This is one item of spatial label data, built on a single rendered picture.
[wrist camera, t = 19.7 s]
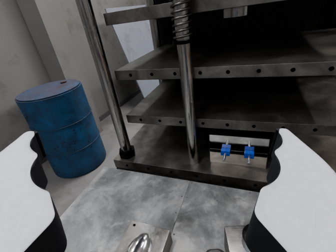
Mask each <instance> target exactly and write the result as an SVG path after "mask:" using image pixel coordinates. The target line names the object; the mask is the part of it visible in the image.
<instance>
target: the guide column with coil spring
mask: <svg viewBox="0 0 336 252"><path fill-rule="evenodd" d="M182 1H186V0H172V4H175V3H179V2H182ZM186 7H188V3H184V4H180V5H177V6H174V7H173V11H176V10H179V9H183V8H186ZM188 13H189V11H188V10H185V11H181V12H177V13H174V14H173V15H174V18H175V17H179V16H183V15H186V14H188ZM188 20H189V17H184V18H181V19H177V20H174V24H178V23H182V22H185V21H188ZM189 26H190V25H189V23H187V24H184V25H180V26H175V30H180V29H184V28H187V27H189ZM189 33H190V30H186V31H182V32H177V33H175V34H176V37H178V36H182V35H186V34H189ZM189 39H190V36H187V37H183V38H178V39H176V40H177V41H185V40H189ZM177 53H178V62H179V72H180V81H181V91H182V100H183V110H184V119H185V128H186V138H187V147H188V157H189V162H190V164H193V165H195V164H198V163H199V161H200V160H199V147H198V133H197V120H196V106H195V92H194V79H193V65H192V52H191V43H188V44H180V45H177Z"/></svg>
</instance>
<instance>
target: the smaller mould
mask: <svg viewBox="0 0 336 252"><path fill-rule="evenodd" d="M172 243H173V240H172V236H171V231H170V230H168V229H164V228H160V227H156V226H153V225H149V224H145V223H141V222H138V221H134V220H132V221H131V223H130V225H129V227H128V229H127V230H126V232H125V234H124V236H123V238H122V239H121V241H120V243H119V245H118V247H117V249H116V250H115V252H170V249H171V246H172Z"/></svg>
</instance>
